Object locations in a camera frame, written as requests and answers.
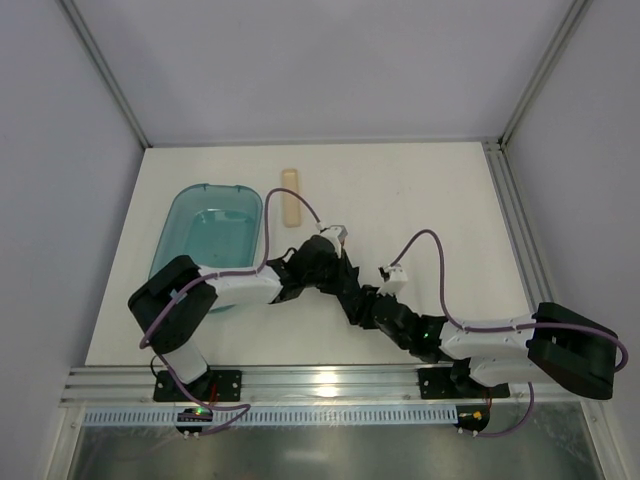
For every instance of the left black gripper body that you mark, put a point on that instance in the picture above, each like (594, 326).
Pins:
(340, 270)

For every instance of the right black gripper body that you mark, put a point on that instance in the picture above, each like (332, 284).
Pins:
(373, 304)

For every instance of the black paper napkin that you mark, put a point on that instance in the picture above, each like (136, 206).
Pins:
(354, 299)

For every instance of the beige cutlery case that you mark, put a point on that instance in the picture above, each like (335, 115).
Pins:
(291, 205)

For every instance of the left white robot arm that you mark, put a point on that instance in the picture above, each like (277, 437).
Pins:
(170, 306)

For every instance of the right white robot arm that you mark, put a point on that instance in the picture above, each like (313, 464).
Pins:
(550, 345)

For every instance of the teal plastic basin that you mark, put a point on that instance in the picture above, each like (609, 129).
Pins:
(216, 225)

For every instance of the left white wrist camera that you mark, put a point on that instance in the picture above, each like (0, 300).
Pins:
(336, 235)

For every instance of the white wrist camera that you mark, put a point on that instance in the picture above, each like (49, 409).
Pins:
(394, 279)
(336, 235)

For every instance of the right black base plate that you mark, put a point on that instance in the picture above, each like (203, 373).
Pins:
(435, 382)

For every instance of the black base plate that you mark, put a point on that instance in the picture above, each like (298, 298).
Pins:
(435, 382)
(214, 386)

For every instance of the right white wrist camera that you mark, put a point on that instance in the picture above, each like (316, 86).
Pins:
(394, 279)

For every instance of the aluminium front rail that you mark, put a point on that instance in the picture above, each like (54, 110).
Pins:
(286, 385)

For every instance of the aluminium rail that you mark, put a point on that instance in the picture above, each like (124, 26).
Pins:
(529, 257)
(286, 385)

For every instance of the right side aluminium rail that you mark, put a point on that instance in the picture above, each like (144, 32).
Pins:
(529, 257)

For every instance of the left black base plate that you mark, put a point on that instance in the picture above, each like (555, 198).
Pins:
(214, 386)

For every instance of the white slotted cable duct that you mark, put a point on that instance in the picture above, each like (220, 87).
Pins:
(267, 416)

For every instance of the left aluminium frame post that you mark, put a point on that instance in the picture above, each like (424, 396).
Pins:
(88, 43)

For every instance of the aluminium frame post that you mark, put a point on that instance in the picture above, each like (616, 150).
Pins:
(558, 44)
(88, 43)

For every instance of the right aluminium frame post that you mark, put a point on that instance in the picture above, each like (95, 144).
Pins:
(558, 44)

